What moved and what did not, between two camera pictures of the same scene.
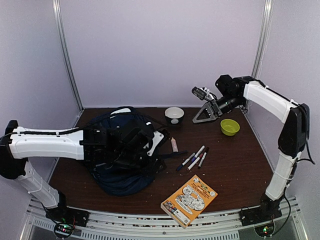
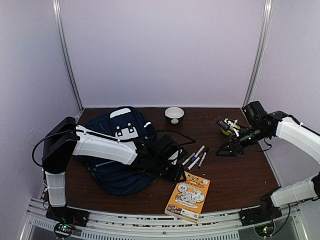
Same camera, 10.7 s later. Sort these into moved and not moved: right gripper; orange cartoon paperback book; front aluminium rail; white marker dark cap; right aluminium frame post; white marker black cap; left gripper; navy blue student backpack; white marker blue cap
Moved: left gripper; right gripper; orange cartoon paperback book
Not moved: front aluminium rail; right aluminium frame post; white marker dark cap; white marker black cap; white marker blue cap; navy blue student backpack
